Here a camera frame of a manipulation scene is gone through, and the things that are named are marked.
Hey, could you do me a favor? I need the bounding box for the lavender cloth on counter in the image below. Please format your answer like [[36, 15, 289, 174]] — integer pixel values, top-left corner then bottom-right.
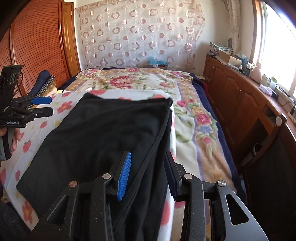
[[259, 84, 273, 96]]

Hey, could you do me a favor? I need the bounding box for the dark wooden chair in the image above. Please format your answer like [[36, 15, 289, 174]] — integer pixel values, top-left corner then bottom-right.
[[244, 123, 295, 240]]

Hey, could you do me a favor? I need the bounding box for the pink bottle on counter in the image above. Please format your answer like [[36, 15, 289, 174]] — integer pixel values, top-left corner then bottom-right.
[[250, 63, 262, 83]]

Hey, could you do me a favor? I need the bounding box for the beige window drape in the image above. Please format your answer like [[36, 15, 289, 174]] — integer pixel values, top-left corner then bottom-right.
[[227, 0, 241, 54]]

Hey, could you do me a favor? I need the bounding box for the person's left hand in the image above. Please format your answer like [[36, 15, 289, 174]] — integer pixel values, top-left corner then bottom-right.
[[0, 128, 22, 152]]

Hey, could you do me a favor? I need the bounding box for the window with wooden frame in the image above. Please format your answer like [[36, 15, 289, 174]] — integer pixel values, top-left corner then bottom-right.
[[252, 1, 295, 97]]

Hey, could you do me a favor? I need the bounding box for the pink circle sheer curtain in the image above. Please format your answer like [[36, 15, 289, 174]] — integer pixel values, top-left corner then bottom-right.
[[75, 1, 205, 70]]

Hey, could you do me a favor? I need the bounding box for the stack of folded papers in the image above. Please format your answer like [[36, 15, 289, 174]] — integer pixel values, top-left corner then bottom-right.
[[209, 42, 233, 55]]

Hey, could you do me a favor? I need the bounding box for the black printed t-shirt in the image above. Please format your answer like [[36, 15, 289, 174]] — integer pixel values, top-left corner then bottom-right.
[[16, 92, 175, 241]]

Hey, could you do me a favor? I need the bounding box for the blue tissue pack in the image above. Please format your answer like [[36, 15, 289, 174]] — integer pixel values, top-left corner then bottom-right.
[[147, 56, 168, 67]]

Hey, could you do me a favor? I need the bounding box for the wooden cabinet counter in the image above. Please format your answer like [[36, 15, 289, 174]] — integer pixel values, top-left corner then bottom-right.
[[203, 56, 295, 172]]

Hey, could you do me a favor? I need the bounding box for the cardboard box on counter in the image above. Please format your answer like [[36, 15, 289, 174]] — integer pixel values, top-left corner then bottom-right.
[[218, 50, 242, 67]]

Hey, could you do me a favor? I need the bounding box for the white flower print bedsheet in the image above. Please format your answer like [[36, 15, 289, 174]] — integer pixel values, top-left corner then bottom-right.
[[0, 89, 179, 241]]

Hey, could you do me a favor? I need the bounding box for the patterned medallion folded quilt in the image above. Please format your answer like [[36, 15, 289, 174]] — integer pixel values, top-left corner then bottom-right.
[[35, 74, 56, 97]]

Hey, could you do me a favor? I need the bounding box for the navy blue folded blanket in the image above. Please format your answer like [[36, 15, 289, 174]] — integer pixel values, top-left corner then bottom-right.
[[27, 70, 50, 96]]

